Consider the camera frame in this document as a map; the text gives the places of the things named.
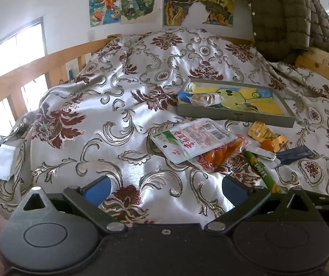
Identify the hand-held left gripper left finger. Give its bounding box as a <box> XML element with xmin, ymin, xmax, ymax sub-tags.
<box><xmin>22</xmin><ymin>175</ymin><xmax>128</xmax><ymax>235</ymax></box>

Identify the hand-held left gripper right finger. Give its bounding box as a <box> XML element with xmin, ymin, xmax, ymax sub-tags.
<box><xmin>204</xmin><ymin>175</ymin><xmax>315</xmax><ymax>234</ymax></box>

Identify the green stick snack packet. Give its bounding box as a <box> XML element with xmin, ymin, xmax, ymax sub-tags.
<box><xmin>244</xmin><ymin>151</ymin><xmax>281</xmax><ymax>194</ymax></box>

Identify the clear pack of orange sausages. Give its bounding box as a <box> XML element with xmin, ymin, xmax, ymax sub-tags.
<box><xmin>192</xmin><ymin>136</ymin><xmax>248</xmax><ymax>173</ymax></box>

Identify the small white snack packet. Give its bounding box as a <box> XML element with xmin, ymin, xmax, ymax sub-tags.
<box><xmin>243</xmin><ymin>145</ymin><xmax>281</xmax><ymax>169</ymax></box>

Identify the dark blue snack packet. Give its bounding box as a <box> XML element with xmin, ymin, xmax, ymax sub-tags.
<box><xmin>275</xmin><ymin>145</ymin><xmax>315</xmax><ymax>166</ymax></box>

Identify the white green pink snack packet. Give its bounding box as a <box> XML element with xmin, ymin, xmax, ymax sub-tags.
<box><xmin>151</xmin><ymin>118</ymin><xmax>238</xmax><ymax>164</ymax></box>

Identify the grey tray with painted bottom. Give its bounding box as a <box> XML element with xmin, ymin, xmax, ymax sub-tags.
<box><xmin>177</xmin><ymin>78</ymin><xmax>296</xmax><ymax>128</ymax></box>

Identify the round orange snack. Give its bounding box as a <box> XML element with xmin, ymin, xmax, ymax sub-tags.
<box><xmin>261</xmin><ymin>139</ymin><xmax>275</xmax><ymax>152</ymax></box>

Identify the yellow snack packet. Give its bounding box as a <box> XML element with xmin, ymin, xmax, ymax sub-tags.
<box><xmin>248</xmin><ymin>121</ymin><xmax>278</xmax><ymax>143</ymax></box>

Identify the gold snack packet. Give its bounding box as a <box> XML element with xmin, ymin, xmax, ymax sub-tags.
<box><xmin>274</xmin><ymin>135</ymin><xmax>289</xmax><ymax>152</ymax></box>

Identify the small clear snack packet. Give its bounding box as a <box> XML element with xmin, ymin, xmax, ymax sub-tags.
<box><xmin>186</xmin><ymin>92</ymin><xmax>224</xmax><ymax>107</ymax></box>

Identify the white blanket label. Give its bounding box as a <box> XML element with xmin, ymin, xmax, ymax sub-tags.
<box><xmin>0</xmin><ymin>145</ymin><xmax>17</xmax><ymax>181</ymax></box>

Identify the floral satin blanket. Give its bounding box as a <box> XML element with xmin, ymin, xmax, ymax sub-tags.
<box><xmin>0</xmin><ymin>28</ymin><xmax>329</xmax><ymax>227</ymax></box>

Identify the olive puffer jacket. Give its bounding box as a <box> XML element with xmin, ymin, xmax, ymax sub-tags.
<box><xmin>251</xmin><ymin>0</ymin><xmax>329</xmax><ymax>64</ymax></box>

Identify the colourful painting poster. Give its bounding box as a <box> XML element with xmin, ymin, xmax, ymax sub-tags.
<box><xmin>163</xmin><ymin>0</ymin><xmax>235</xmax><ymax>27</ymax></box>

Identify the orange-haired cartoon poster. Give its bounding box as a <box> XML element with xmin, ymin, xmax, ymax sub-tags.
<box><xmin>89</xmin><ymin>0</ymin><xmax>122</xmax><ymax>28</ymax></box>

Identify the blond cartoon poster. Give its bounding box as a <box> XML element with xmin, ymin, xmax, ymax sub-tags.
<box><xmin>120</xmin><ymin>0</ymin><xmax>156</xmax><ymax>23</ymax></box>

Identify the wooden bed rail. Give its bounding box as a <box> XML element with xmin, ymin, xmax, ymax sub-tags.
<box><xmin>0</xmin><ymin>17</ymin><xmax>48</xmax><ymax>121</ymax></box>

